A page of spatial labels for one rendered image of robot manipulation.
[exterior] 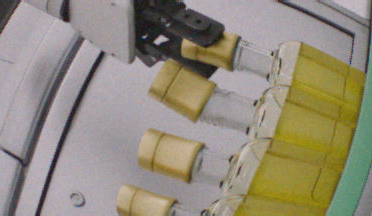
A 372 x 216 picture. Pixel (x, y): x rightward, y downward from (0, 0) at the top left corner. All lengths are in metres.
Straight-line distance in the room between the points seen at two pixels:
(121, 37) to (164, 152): 0.14
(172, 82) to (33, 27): 0.38
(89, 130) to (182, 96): 0.18
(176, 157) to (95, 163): 0.18
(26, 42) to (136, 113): 0.22
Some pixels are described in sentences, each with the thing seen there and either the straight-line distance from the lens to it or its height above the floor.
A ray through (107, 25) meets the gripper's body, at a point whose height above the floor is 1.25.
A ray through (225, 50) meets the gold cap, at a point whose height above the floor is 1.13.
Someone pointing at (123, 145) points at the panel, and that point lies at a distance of 1.06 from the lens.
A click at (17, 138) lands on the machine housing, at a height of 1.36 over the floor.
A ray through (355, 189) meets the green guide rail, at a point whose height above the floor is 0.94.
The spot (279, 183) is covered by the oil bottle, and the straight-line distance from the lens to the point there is 0.85.
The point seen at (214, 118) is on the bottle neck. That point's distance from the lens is 0.92.
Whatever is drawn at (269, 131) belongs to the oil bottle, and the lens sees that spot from 0.89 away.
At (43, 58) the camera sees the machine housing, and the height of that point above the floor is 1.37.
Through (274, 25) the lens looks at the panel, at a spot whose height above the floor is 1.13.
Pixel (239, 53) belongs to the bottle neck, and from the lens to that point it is 0.95.
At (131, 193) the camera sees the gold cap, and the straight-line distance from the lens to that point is 0.86.
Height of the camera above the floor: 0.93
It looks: 13 degrees up
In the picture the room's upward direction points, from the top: 74 degrees counter-clockwise
